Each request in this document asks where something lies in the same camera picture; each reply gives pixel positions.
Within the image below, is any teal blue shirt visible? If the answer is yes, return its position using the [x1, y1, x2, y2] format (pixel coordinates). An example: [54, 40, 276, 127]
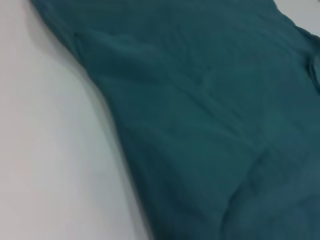
[28, 0, 320, 240]

